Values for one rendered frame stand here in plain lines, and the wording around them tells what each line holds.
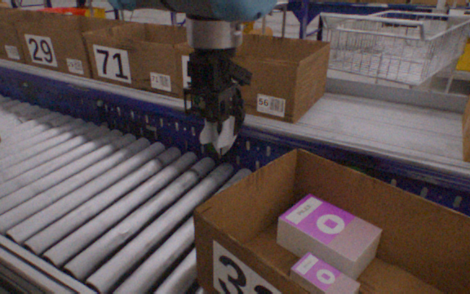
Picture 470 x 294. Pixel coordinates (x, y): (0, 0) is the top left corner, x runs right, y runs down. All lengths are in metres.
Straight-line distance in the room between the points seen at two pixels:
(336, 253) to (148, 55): 0.80
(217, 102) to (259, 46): 0.70
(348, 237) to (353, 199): 0.08
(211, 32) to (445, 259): 0.53
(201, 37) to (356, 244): 0.44
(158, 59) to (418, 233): 0.83
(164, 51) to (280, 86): 0.39
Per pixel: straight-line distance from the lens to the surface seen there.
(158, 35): 1.48
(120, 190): 0.94
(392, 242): 0.72
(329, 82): 1.20
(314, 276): 0.62
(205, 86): 0.57
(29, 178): 1.10
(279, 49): 1.20
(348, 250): 0.65
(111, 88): 1.24
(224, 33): 0.54
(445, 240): 0.68
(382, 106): 1.13
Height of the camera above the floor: 1.26
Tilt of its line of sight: 29 degrees down
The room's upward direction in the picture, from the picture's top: straight up
